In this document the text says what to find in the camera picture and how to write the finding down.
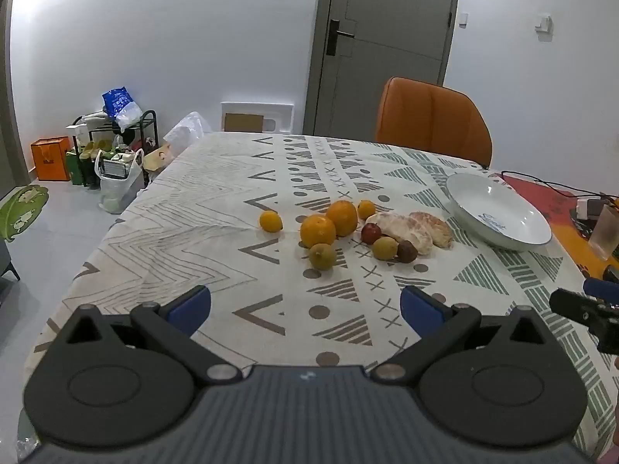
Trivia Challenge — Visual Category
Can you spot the white ceramic plate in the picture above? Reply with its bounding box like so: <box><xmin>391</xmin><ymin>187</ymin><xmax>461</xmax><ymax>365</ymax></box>
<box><xmin>446</xmin><ymin>172</ymin><xmax>553</xmax><ymax>252</ymax></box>

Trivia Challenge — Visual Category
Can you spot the white power adapter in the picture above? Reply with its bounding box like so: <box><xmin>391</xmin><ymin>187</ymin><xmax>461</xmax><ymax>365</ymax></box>
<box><xmin>575</xmin><ymin>197</ymin><xmax>603</xmax><ymax>219</ymax></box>

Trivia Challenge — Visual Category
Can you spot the orange box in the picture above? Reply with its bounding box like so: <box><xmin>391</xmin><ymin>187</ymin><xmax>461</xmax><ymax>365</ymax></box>
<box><xmin>30</xmin><ymin>136</ymin><xmax>72</xmax><ymax>182</ymax></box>

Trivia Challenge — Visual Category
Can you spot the orange leather chair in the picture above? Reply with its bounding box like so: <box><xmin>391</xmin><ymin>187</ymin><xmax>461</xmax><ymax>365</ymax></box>
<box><xmin>376</xmin><ymin>77</ymin><xmax>493</xmax><ymax>167</ymax></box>

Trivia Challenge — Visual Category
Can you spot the black door lock handle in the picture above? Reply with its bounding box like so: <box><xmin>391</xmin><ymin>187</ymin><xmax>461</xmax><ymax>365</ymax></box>
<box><xmin>326</xmin><ymin>19</ymin><xmax>356</xmax><ymax>56</ymax></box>

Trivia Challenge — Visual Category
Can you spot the blue plastic bag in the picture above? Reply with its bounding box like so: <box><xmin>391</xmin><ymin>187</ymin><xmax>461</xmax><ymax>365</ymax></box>
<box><xmin>101</xmin><ymin>87</ymin><xmax>143</xmax><ymax>131</ymax></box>

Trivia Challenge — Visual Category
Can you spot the yellow-green round fruit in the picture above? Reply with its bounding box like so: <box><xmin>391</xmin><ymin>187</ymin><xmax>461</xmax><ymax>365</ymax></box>
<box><xmin>371</xmin><ymin>236</ymin><xmax>399</xmax><ymax>262</ymax></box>
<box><xmin>308</xmin><ymin>243</ymin><xmax>337</xmax><ymax>270</ymax></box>

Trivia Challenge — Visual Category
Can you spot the patterned white tablecloth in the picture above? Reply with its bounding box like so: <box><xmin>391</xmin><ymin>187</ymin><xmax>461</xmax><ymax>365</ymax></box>
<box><xmin>36</xmin><ymin>131</ymin><xmax>619</xmax><ymax>448</ymax></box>

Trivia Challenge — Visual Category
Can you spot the black metal rack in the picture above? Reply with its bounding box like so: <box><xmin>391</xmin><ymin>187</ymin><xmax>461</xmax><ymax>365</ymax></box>
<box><xmin>72</xmin><ymin>110</ymin><xmax>159</xmax><ymax>189</ymax></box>

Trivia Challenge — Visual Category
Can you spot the grey door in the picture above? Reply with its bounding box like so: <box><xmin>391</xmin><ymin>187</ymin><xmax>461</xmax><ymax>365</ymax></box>
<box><xmin>304</xmin><ymin>0</ymin><xmax>462</xmax><ymax>138</ymax></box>

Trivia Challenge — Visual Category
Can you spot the bread roll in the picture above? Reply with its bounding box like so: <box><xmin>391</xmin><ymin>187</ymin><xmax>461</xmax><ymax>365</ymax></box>
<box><xmin>409</xmin><ymin>211</ymin><xmax>454</xmax><ymax>250</ymax></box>

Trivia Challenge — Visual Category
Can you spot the large orange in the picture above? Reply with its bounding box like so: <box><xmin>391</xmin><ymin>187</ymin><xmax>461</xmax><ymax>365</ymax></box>
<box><xmin>326</xmin><ymin>200</ymin><xmax>359</xmax><ymax>237</ymax></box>
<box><xmin>300</xmin><ymin>215</ymin><xmax>337</xmax><ymax>250</ymax></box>

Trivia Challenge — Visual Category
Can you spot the brown cardboard piece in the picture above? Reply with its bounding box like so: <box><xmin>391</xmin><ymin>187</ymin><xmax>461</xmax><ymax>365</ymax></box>
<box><xmin>224</xmin><ymin>113</ymin><xmax>265</xmax><ymax>132</ymax></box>

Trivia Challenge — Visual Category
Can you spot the green box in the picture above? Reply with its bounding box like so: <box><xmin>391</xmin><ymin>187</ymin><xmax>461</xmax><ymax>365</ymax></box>
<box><xmin>65</xmin><ymin>147</ymin><xmax>87</xmax><ymax>186</ymax></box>

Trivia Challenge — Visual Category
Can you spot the translucent plastic cup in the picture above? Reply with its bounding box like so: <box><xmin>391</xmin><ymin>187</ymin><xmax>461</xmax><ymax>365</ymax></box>
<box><xmin>589</xmin><ymin>203</ymin><xmax>619</xmax><ymax>259</ymax></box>

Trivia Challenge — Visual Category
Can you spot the white foam packaging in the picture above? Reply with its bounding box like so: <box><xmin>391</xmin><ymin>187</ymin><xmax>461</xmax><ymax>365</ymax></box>
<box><xmin>221</xmin><ymin>101</ymin><xmax>295</xmax><ymax>135</ymax></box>

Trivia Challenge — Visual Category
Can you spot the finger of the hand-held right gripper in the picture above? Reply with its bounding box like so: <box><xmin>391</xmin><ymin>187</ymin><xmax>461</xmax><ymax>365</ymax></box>
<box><xmin>549</xmin><ymin>288</ymin><xmax>619</xmax><ymax>353</ymax></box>
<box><xmin>582</xmin><ymin>266</ymin><xmax>619</xmax><ymax>299</ymax></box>

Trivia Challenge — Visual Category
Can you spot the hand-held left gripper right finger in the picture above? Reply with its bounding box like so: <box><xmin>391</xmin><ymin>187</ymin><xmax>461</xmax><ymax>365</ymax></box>
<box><xmin>370</xmin><ymin>285</ymin><xmax>557</xmax><ymax>387</ymax></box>

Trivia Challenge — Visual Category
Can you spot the black cable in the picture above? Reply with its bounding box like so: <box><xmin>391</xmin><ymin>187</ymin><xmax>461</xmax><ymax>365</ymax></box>
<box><xmin>500</xmin><ymin>170</ymin><xmax>611</xmax><ymax>200</ymax></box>

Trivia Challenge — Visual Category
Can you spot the green leaf mat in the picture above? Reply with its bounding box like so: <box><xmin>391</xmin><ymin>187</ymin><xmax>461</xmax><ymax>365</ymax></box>
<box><xmin>0</xmin><ymin>184</ymin><xmax>50</xmax><ymax>242</ymax></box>

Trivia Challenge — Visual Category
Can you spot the white plastic shopping bag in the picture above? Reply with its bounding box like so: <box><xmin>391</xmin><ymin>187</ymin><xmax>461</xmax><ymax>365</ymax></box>
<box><xmin>94</xmin><ymin>149</ymin><xmax>146</xmax><ymax>214</ymax></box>

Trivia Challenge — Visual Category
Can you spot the large peeled pomelo piece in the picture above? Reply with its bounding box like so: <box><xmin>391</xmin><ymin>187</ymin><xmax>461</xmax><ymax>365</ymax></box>
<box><xmin>374</xmin><ymin>212</ymin><xmax>433</xmax><ymax>256</ymax></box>

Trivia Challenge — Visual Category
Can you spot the clear plastic bag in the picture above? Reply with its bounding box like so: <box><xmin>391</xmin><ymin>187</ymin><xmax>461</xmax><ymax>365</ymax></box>
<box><xmin>163</xmin><ymin>111</ymin><xmax>214</xmax><ymax>155</ymax></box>

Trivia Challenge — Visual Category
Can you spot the beige paper bag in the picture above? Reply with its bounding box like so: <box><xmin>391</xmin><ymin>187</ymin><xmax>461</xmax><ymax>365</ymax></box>
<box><xmin>142</xmin><ymin>142</ymin><xmax>171</xmax><ymax>184</ymax></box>

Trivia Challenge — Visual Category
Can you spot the red patterned cloth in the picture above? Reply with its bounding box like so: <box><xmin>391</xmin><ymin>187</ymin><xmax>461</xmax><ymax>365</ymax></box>
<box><xmin>503</xmin><ymin>174</ymin><xmax>619</xmax><ymax>271</ymax></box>

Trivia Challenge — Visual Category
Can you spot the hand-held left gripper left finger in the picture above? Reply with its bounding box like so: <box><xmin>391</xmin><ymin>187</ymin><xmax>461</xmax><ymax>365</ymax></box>
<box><xmin>58</xmin><ymin>285</ymin><xmax>243</xmax><ymax>387</ymax></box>

